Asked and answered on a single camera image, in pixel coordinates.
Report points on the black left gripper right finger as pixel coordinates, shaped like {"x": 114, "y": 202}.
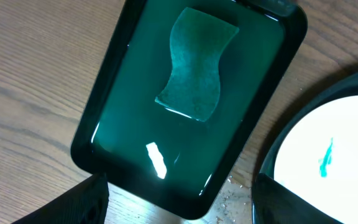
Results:
{"x": 274, "y": 204}

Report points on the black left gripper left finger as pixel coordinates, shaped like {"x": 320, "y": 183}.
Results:
{"x": 85, "y": 203}

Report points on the white plate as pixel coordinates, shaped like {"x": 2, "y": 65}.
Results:
{"x": 318, "y": 159}

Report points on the dark green rectangular tray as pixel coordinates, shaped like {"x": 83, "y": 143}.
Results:
{"x": 168, "y": 159}

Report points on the round black tray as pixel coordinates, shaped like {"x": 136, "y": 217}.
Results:
{"x": 344, "y": 88}

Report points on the green scouring sponge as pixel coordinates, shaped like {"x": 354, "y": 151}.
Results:
{"x": 197, "y": 41}

